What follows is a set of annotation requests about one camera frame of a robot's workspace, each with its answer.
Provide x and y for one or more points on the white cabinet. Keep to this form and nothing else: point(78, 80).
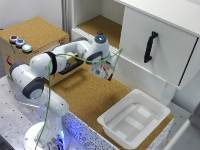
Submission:
point(140, 78)

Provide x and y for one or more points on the red button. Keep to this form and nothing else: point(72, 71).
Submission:
point(13, 38)

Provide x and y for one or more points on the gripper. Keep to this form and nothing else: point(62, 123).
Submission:
point(96, 69)

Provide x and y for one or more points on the blue button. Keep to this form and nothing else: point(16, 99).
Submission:
point(20, 42)

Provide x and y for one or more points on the wooden drawer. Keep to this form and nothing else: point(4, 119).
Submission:
point(66, 76)

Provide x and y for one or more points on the white plastic box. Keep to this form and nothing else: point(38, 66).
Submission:
point(135, 120)

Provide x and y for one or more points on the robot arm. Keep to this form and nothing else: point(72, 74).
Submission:
point(40, 65)

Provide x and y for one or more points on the white sliding door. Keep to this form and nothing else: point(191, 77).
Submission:
point(166, 40)

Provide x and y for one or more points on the wooden drawer box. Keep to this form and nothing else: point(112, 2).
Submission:
point(36, 31)

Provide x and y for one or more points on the green button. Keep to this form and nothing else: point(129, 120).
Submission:
point(27, 48)

